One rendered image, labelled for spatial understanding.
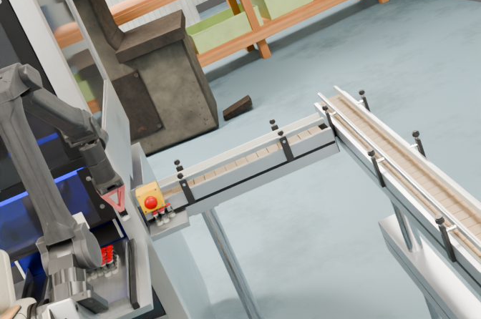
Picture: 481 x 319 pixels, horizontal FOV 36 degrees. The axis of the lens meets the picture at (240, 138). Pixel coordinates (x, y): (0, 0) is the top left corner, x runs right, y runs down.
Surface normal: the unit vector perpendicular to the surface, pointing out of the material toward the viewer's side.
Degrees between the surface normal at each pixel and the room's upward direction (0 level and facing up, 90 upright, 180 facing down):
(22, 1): 90
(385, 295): 0
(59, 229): 84
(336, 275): 0
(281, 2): 90
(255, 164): 90
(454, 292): 0
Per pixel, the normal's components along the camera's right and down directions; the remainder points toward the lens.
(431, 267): -0.36, -0.87
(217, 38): 0.30, 0.23
